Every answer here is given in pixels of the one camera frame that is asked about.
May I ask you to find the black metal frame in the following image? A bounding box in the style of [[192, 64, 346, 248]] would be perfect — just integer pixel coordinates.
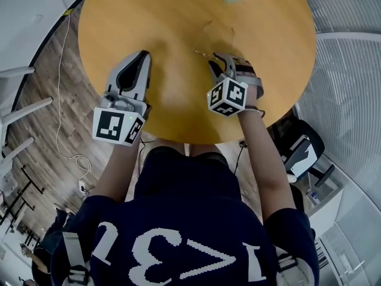
[[0, 164, 46, 245]]

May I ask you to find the black wrist band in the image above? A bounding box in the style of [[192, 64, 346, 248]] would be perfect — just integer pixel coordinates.
[[243, 105, 266, 119]]

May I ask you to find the white floor cable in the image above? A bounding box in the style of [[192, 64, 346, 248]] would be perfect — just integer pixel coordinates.
[[55, 10, 92, 191]]

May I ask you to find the person's left forearm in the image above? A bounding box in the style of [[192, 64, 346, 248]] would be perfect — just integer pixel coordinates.
[[94, 143, 140, 204]]

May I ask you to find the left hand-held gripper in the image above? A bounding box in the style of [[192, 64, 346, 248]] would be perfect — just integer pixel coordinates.
[[92, 50, 153, 147]]

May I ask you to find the grey shoulder strap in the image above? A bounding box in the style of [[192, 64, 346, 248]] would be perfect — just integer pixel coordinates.
[[61, 230, 91, 286], [274, 245, 314, 286]]

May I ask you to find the person's right forearm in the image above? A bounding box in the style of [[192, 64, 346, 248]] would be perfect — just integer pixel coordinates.
[[236, 85, 298, 229]]

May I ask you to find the black office chair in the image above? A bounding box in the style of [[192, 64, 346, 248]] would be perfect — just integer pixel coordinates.
[[267, 117, 336, 191]]

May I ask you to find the navy printed shirt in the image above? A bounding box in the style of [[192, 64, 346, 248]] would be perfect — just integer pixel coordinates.
[[49, 145, 320, 286]]

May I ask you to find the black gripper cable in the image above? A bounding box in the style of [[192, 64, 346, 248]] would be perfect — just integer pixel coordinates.
[[233, 140, 249, 177], [136, 135, 157, 175]]

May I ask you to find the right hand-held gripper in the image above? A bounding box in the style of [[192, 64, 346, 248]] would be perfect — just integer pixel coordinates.
[[206, 51, 265, 117]]

